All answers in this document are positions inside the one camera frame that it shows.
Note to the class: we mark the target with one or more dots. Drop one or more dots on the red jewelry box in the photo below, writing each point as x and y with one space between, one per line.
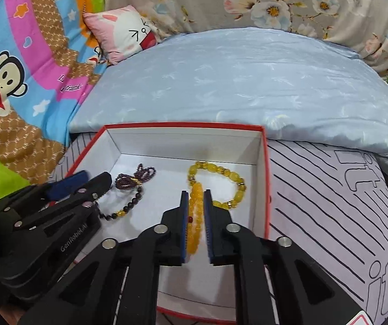
197 290

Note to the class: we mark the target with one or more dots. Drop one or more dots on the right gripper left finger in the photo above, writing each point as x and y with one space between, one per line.
117 282

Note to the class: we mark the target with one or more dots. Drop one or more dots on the light blue quilt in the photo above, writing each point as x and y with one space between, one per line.
298 88

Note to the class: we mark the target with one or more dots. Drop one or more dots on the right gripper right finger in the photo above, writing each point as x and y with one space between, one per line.
275 282

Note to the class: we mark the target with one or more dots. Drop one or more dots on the pink bunny pillow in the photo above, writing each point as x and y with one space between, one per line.
121 32

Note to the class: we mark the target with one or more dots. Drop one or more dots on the colourful monkey cartoon blanket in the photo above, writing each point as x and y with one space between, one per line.
49 63

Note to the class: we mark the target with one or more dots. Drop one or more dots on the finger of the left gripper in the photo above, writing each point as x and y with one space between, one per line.
63 188
97 186

